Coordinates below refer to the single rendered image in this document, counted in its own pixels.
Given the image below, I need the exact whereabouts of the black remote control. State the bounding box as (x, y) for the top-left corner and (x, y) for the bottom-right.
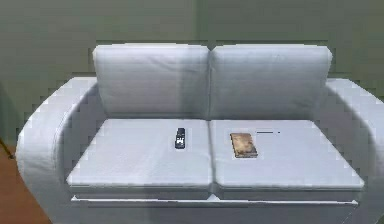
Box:
(174, 127), (188, 150)

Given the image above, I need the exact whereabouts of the white two-seat sofa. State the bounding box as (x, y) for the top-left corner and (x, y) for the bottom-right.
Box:
(15, 42), (384, 224)

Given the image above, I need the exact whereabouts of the brown book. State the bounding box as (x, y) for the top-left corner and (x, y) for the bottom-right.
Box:
(229, 132), (259, 159)

